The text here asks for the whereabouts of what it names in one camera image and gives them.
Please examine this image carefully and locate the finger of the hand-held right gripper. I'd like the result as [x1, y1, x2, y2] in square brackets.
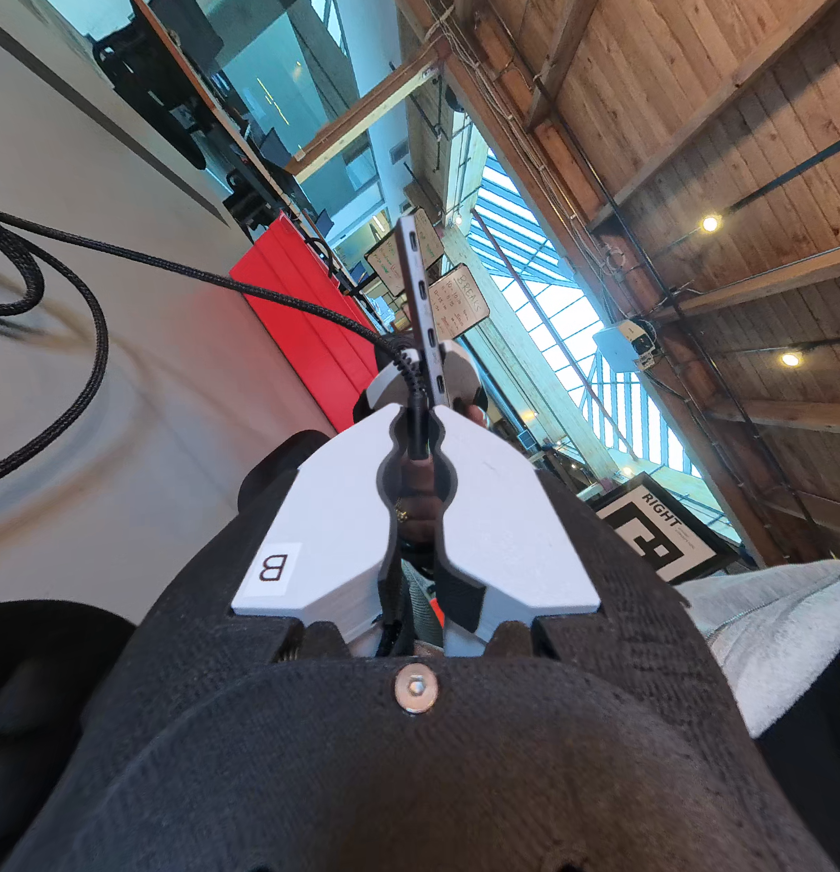
[364, 360, 413, 411]
[437, 339, 487, 411]

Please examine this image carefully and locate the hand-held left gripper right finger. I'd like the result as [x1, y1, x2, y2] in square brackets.
[430, 405, 603, 658]

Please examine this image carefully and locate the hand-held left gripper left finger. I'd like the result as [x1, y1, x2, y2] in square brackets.
[229, 402, 410, 656]

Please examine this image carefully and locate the black braided usb-c cable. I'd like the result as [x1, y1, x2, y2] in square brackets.
[0, 206, 435, 489]

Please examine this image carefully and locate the grey usb hub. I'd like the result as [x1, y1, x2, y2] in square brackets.
[395, 214, 456, 411]

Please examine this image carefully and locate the red plastic bin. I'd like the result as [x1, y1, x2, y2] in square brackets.
[228, 213, 398, 434]

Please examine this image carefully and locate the person's right hand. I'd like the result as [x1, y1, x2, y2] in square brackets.
[393, 455, 440, 547]

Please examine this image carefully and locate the handwritten whiteboard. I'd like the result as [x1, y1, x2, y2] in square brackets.
[427, 263, 492, 342]
[363, 208, 447, 298]

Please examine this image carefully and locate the black white marker sign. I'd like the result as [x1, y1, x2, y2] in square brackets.
[592, 471, 742, 585]

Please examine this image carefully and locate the white ceiling device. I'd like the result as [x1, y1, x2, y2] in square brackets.
[592, 316, 664, 375]

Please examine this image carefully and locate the wooden post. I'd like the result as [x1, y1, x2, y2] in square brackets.
[282, 37, 455, 183]

